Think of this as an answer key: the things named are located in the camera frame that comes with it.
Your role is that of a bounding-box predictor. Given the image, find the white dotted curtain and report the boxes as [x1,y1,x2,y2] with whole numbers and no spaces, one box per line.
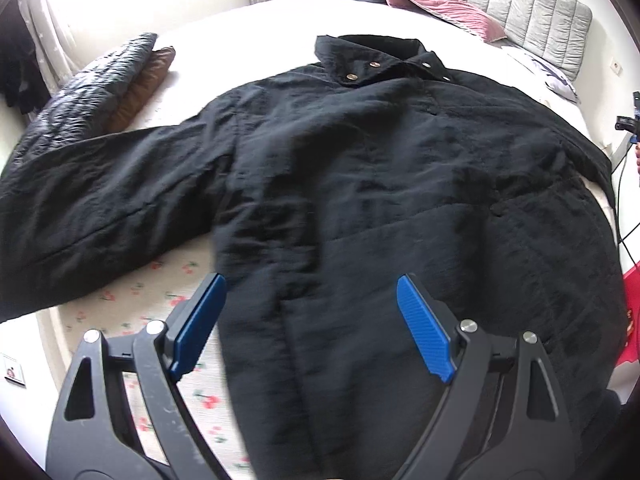
[17,0,81,91]

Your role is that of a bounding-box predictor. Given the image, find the brown folded garment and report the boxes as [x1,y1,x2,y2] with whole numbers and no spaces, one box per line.
[102,46,177,133]

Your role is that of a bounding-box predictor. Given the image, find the cherry print blanket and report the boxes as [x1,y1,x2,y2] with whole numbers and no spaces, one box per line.
[37,245,251,480]

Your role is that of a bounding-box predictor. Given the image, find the pink velvet pillow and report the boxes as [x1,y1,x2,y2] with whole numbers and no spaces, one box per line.
[375,0,507,43]

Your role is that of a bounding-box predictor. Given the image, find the red bag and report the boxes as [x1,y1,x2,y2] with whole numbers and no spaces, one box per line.
[617,257,640,367]

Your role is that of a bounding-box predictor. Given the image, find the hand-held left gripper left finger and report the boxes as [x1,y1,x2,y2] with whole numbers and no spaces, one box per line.
[46,273,227,480]

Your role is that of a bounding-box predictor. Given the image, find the black cable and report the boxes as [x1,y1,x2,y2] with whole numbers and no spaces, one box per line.
[616,130,640,261]

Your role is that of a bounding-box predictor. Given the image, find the black quilted puffer jacket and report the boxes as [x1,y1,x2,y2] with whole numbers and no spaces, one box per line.
[10,32,158,171]

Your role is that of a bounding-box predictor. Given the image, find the white patterned pillow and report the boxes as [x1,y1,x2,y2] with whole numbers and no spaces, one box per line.
[502,45,582,105]

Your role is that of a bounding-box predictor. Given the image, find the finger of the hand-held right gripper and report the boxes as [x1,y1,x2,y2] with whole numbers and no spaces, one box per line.
[616,91,640,136]

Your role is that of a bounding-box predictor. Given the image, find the dark hanging clothes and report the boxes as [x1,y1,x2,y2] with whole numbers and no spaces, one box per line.
[0,0,51,116]

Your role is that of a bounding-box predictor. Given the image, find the grey quilted headboard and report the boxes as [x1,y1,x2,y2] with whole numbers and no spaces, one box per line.
[405,0,593,83]

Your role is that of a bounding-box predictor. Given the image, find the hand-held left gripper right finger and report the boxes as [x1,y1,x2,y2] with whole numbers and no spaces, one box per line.
[395,273,575,480]

